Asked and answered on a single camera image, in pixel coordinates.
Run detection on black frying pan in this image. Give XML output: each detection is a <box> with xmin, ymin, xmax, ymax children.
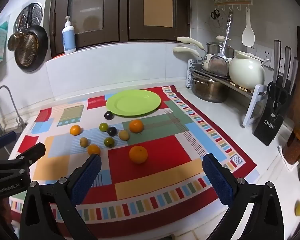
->
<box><xmin>14</xmin><ymin>5</ymin><xmax>48</xmax><ymax>72</ymax></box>

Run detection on colourful patchwork printed cloth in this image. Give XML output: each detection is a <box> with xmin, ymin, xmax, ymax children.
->
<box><xmin>8</xmin><ymin>85</ymin><xmax>258</xmax><ymax>233</ymax></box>

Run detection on white metal shelf rack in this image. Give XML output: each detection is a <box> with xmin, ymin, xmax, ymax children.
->
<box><xmin>186</xmin><ymin>59</ymin><xmax>268</xmax><ymax>128</ymax></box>

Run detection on metal spatula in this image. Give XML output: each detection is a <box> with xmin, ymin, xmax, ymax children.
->
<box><xmin>207</xmin><ymin>10</ymin><xmax>234</xmax><ymax>77</ymax></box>

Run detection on black knife block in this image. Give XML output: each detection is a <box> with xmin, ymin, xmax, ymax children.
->
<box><xmin>252</xmin><ymin>81</ymin><xmax>293</xmax><ymax>147</ymax></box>

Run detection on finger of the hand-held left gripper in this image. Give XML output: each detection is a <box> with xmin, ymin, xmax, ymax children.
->
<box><xmin>0</xmin><ymin>131</ymin><xmax>17</xmax><ymax>155</ymax></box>
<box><xmin>0</xmin><ymin>142</ymin><xmax>46</xmax><ymax>178</ymax></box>

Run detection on black kitchen scissors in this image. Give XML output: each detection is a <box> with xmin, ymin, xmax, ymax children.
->
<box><xmin>267</xmin><ymin>81</ymin><xmax>290</xmax><ymax>113</ymax></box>

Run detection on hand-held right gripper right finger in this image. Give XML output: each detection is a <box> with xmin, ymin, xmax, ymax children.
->
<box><xmin>202</xmin><ymin>153</ymin><xmax>285</xmax><ymax>240</ymax></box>

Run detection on white rice paddle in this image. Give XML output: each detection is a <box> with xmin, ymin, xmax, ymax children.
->
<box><xmin>241</xmin><ymin>7</ymin><xmax>255</xmax><ymax>47</ymax></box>

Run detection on blue white pump bottle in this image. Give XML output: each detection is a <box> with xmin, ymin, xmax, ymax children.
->
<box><xmin>62</xmin><ymin>16</ymin><xmax>77</xmax><ymax>54</ymax></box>

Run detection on steel saucepan cream handle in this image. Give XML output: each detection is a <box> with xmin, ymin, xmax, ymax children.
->
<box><xmin>176</xmin><ymin>35</ymin><xmax>235</xmax><ymax>59</ymax></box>

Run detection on green plate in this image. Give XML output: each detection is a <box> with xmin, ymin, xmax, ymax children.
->
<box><xmin>106</xmin><ymin>89</ymin><xmax>162</xmax><ymax>117</ymax></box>

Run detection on steel handled knife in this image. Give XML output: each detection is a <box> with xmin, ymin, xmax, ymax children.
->
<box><xmin>289</xmin><ymin>57</ymin><xmax>299</xmax><ymax>94</ymax></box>
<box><xmin>282</xmin><ymin>46</ymin><xmax>292</xmax><ymax>88</ymax></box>
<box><xmin>272</xmin><ymin>40</ymin><xmax>282</xmax><ymax>83</ymax></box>

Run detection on large orange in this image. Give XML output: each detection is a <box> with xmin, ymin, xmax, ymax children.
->
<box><xmin>129</xmin><ymin>145</ymin><xmax>148</xmax><ymax>164</ymax></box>

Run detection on round metal steamer tray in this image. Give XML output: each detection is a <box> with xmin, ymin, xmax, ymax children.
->
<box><xmin>13</xmin><ymin>2</ymin><xmax>43</xmax><ymax>34</ymax></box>

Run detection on large steel stockpot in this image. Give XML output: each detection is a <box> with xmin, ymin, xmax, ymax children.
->
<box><xmin>191</xmin><ymin>71</ymin><xmax>230</xmax><ymax>103</ymax></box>

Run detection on chrome gooseneck faucet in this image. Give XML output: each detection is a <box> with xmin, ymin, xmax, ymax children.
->
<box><xmin>0</xmin><ymin>85</ymin><xmax>27</xmax><ymax>130</ymax></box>

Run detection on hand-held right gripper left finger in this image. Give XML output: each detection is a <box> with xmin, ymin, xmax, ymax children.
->
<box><xmin>19</xmin><ymin>153</ymin><xmax>102</xmax><ymax>240</ymax></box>

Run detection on glass jar orange contents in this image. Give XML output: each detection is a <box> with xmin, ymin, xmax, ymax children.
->
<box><xmin>282</xmin><ymin>119</ymin><xmax>300</xmax><ymax>165</ymax></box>

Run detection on medium orange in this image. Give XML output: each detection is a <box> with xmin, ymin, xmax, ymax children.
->
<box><xmin>129</xmin><ymin>119</ymin><xmax>144</xmax><ymax>134</ymax></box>

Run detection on white wall socket panel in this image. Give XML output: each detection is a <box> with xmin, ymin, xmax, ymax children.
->
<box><xmin>247</xmin><ymin>44</ymin><xmax>274</xmax><ymax>68</ymax></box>

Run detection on white ceramic pot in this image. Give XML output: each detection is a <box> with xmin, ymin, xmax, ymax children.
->
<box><xmin>228</xmin><ymin>50</ymin><xmax>270</xmax><ymax>90</ymax></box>

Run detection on small gold strainer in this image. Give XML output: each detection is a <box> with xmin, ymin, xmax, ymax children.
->
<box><xmin>7</xmin><ymin>31</ymin><xmax>24</xmax><ymax>52</ymax></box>

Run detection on dark brown window frame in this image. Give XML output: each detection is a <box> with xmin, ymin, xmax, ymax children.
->
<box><xmin>45</xmin><ymin>0</ymin><xmax>191</xmax><ymax>58</ymax></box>

